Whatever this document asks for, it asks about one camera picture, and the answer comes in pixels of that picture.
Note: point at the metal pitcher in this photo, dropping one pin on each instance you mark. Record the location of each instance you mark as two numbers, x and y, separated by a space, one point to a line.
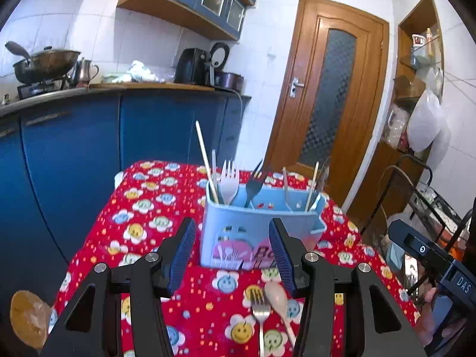
84 72

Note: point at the beige plastic spoon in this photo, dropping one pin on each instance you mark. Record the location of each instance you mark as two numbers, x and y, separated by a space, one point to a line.
277 297

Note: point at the black air fryer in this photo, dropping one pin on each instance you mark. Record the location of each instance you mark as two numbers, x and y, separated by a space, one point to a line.
189 67

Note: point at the person's right hand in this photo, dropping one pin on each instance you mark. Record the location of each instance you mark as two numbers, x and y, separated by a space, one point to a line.
427 323

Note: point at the long wooden chopstick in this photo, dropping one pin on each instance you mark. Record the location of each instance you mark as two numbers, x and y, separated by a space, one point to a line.
206 160

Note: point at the round wooden stool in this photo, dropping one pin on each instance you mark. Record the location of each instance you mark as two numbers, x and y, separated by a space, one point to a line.
29 319

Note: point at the red floral tablecloth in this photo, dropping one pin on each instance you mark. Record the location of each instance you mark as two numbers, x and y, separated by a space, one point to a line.
148 212

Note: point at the light blue utensil box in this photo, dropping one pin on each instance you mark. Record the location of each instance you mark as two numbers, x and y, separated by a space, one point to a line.
260 230

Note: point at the black plastic fork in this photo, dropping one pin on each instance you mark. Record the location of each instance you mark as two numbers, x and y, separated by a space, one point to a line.
254 186

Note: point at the dark slim utensil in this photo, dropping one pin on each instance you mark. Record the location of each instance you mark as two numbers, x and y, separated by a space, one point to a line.
324 174

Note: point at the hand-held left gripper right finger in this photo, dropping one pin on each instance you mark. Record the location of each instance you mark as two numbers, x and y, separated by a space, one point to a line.
280 256

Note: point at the dark cooking pot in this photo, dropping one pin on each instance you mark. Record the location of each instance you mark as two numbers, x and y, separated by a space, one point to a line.
230 80

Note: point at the wooden door with glass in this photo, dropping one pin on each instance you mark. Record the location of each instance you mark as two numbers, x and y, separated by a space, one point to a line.
297 119

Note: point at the wooden wall shelf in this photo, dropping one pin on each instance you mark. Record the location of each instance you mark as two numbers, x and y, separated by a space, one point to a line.
405 89

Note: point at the metal wok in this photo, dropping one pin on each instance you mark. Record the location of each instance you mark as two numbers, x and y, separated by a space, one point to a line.
48 63

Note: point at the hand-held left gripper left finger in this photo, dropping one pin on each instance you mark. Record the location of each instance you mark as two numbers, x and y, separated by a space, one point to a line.
182 256

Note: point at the gas stove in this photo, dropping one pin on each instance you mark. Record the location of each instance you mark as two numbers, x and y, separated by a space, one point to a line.
41 88

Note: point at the white plastic bag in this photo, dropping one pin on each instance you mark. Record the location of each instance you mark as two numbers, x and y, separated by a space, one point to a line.
425 122

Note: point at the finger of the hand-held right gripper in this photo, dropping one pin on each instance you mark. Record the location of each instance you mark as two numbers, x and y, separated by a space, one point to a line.
416 247

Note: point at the blue kitchen cabinet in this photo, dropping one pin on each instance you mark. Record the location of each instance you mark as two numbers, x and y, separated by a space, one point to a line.
74 148

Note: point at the white crumpled cloth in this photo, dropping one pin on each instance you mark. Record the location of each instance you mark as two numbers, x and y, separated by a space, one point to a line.
143 71

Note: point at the metal fork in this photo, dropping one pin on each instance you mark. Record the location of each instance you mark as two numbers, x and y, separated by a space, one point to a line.
260 312

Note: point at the beige plastic fork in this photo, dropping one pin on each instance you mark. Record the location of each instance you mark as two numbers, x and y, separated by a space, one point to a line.
229 182

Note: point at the black metal chair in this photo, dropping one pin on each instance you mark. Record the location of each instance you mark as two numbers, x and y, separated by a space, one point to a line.
420 193

